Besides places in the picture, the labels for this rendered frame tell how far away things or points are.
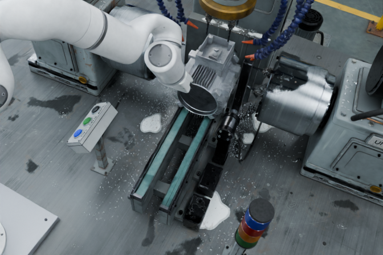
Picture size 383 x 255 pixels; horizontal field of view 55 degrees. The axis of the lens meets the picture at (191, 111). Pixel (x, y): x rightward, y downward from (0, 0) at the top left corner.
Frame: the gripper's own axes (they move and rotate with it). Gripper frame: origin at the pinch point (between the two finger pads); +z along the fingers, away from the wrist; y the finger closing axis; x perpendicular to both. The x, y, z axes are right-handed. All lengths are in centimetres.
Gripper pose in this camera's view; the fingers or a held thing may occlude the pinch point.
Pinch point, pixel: (180, 85)
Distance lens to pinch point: 122.9
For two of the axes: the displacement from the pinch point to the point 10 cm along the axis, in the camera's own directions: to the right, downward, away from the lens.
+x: 3.6, -9.3, 1.0
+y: 9.2, 3.4, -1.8
